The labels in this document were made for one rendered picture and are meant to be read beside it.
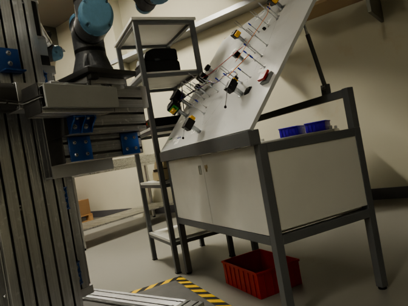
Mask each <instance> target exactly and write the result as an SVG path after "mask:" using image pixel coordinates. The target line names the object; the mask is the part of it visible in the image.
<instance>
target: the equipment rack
mask: <svg viewBox="0 0 408 306"><path fill-rule="evenodd" d="M195 20H196V17H131V18H130V20H129V21H128V23H127V24H126V27H125V28H124V29H123V31H122V33H121V35H120V36H119V38H118V39H117V41H116V43H115V44H114V48H116V52H117V58H118V65H119V69H120V70H124V64H123V57H122V54H121V50H132V49H136V50H137V56H138V63H139V67H140V74H139V75H138V76H137V77H136V78H135V79H134V80H133V81H132V82H131V83H130V84H129V85H128V86H137V87H138V86H146V93H147V97H148V103H149V107H148V108H147V112H148V118H149V125H150V128H148V129H146V130H143V131H141V132H140V137H141V140H148V139H152V143H153V147H154V154H155V160H156V164H157V171H158V177H159V181H154V180H152V181H148V182H144V179H143V173H142V168H141V162H140V155H139V154H135V155H134V156H135V163H136V167H137V174H138V180H139V184H140V191H141V197H142V202H143V208H144V215H145V219H146V226H147V230H148V236H149V243H150V247H151V254H152V260H157V253H156V249H155V242H154V239H155V240H158V241H160V242H163V243H165V244H167V245H170V246H171V251H172V258H173V261H174V268H175V274H179V273H182V272H181V268H180V261H179V255H178V251H177V245H181V244H180V237H179V231H178V226H177V225H175V226H173V222H172V216H171V209H170V205H169V199H168V192H167V187H171V186H170V181H169V179H168V180H166V181H165V175H164V170H163V164H162V162H161V161H160V154H159V153H160V147H159V142H158V138H161V137H168V136H170V134H171V132H172V130H173V129H174V127H175V125H176V124H170V125H165V126H156V125H155V118H154V112H153V108H152V101H151V94H150V93H154V92H167V91H173V92H174V91H176V90H177V89H179V88H181V87H182V85H181V82H183V83H184V84H187V82H190V80H191V81H192V80H193V79H194V77H196V78H197V76H198V74H199V73H200V72H203V68H202V61H201V57H200V50H199V44H198V40H197V34H196V27H195V23H194V21H195ZM188 29H190V33H191V39H192V46H193V50H194V57H195V63H196V68H197V69H189V70H170V71H161V72H146V66H145V60H144V56H143V49H155V48H170V47H171V46H172V45H173V44H174V43H175V42H176V41H177V40H178V39H179V38H180V37H181V36H182V35H183V34H184V33H185V32H186V31H187V30H188ZM189 73H190V74H191V75H193V76H194V77H193V76H191V75H190V74H189ZM185 81H187V82H185ZM177 85H178V86H177ZM169 87H170V88H169ZM162 88H163V89H162ZM145 188H161V195H162V199H163V206H164V209H165V216H166V223H167V228H163V229H159V230H156V231H152V225H151V218H150V214H149V207H148V201H147V197H146V190H145ZM185 231H186V237H187V241H188V242H191V241H194V240H198V239H199V242H200V246H201V247H202V246H205V242H204V238H205V237H209V236H213V235H216V234H219V233H216V232H213V231H211V232H210V231H208V230H205V229H200V228H196V227H193V226H188V225H185ZM226 240H227V244H228V251H229V256H230V257H233V256H236V255H235V250H234V244H233V238H232V236H228V235H226Z"/></svg>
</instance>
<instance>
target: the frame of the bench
mask: <svg viewBox="0 0 408 306"><path fill-rule="evenodd" d="M353 136H355V138H356V145H357V149H358V155H359V162H360V166H361V172H362V179H363V183H364V189H365V196H366V200H367V205H366V206H362V208H361V209H358V210H355V211H352V212H348V213H345V214H342V215H341V216H337V217H334V218H331V219H327V220H323V221H321V222H317V223H314V224H311V225H307V226H303V227H301V228H298V229H294V230H291V231H287V232H285V233H282V230H281V224H280V220H279V213H278V209H277V203H276V196H275V192H274V186H273V179H272V175H271V168H270V162H269V158H268V152H272V151H278V150H282V149H288V148H295V147H298V146H305V145H310V144H315V143H321V142H325V141H331V140H337V139H341V138H347V137H353ZM254 151H255V155H256V162H257V168H258V173H259V179H260V185H261V190H262V196H263V203H264V207H265V214H266V217H267V224H268V230H269V235H270V236H266V235H263V234H258V233H252V232H248V231H242V230H239V229H234V228H228V227H224V226H218V225H213V224H209V223H204V222H198V221H195V220H189V219H184V218H180V217H178V214H177V208H176V204H175V197H174V190H173V186H172V180H171V173H170V169H169V162H168V161H166V164H167V168H168V174H169V181H170V186H171V192H172V198H173V202H174V209H175V216H176V220H177V226H178V233H179V237H180V244H181V248H182V254H183V261H184V265H185V271H186V273H187V274H191V273H192V265H191V258H190V255H189V248H188V241H187V237H186V231H185V225H188V226H193V227H196V228H200V229H203V230H208V231H213V232H216V233H220V234H225V235H228V236H233V237H238V238H241V239H245V240H250V241H251V247H252V251H254V250H258V249H259V246H258V243H262V244H266V245H270V246H271V247H272V252H273V258H274V265H275V269H276V276H277V282H278V286H279V292H280V299H281V303H282V306H294V299H293V292H292V289H291V282H290V275H289V271H288V265H287V258H286V254H285V248H284V245H285V244H288V243H291V242H295V241H297V240H301V239H304V238H306V237H310V236H314V235H316V234H319V233H323V232H325V231H329V230H332V229H335V228H338V227H340V226H344V225H348V224H350V223H353V222H357V221H359V220H363V219H364V221H365V228H366V231H367V238H368V242H369V248H370V255H371V259H372V265H373V272H374V276H375V282H376V286H377V287H378V289H380V290H385V289H387V286H388V282H387V276H386V269H385V265H384V259H383V252H382V248H381V242H380V238H379V231H378V225H377V221H376V214H375V208H374V204H373V197H372V191H371V187H370V180H369V174H368V170H367V163H366V157H365V153H364V147H363V142H362V136H361V130H360V127H354V128H350V129H344V130H340V131H333V132H326V133H322V134H316V135H309V136H304V137H298V138H291V139H288V140H281V141H274V142H270V143H263V144H257V145H254Z"/></svg>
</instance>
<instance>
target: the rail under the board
mask: <svg viewBox="0 0 408 306"><path fill-rule="evenodd" d="M259 144H261V142H260V135H259V130H258V129H254V130H253V131H252V130H248V131H244V132H239V133H236V134H232V135H227V136H224V137H220V138H216V139H213V140H208V141H204V142H201V143H196V144H192V145H189V146H185V147H182V148H177V149H173V150H170V151H165V152H161V153H159V154H160V161H161V162H166V161H170V160H176V159H180V158H186V157H193V156H196V155H203V154H209V153H213V152H220V151H226V150H230V149H236V148H242V147H247V146H252V145H259Z"/></svg>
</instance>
